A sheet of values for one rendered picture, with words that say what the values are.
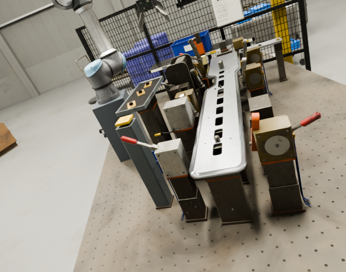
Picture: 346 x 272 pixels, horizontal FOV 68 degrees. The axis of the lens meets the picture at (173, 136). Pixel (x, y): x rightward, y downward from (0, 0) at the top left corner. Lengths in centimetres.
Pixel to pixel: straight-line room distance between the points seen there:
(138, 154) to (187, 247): 40
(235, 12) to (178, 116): 142
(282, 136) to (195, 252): 51
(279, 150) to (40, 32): 1098
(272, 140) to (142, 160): 51
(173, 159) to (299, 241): 49
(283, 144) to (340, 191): 35
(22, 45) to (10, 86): 179
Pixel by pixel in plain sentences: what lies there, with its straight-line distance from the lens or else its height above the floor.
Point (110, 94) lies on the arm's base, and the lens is 159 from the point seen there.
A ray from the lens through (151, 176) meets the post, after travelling 111.
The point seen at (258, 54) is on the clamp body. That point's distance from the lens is 178.
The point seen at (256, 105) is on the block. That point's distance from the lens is 106.
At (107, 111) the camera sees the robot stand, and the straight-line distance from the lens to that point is 159.
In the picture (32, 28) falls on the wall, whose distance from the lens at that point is 1155.
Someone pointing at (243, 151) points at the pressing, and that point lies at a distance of 87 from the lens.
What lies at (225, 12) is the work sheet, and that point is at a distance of 235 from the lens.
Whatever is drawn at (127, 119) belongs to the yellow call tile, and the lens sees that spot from 101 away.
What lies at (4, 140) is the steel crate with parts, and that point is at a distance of 621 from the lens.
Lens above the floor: 149
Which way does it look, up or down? 27 degrees down
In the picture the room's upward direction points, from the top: 22 degrees counter-clockwise
